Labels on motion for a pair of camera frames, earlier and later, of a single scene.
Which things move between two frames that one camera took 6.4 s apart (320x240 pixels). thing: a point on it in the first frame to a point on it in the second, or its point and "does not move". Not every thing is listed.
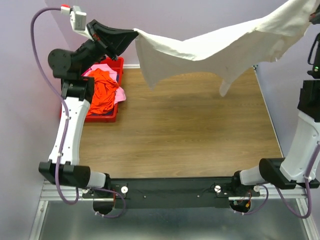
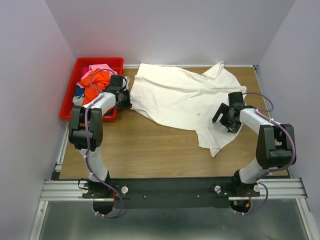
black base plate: x=173 y=192 does not move
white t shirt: x=226 y=54 to x=186 y=99
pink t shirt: x=120 y=95 does not move
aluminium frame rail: x=49 y=192 does not move
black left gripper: x=111 y=40 to x=127 y=104
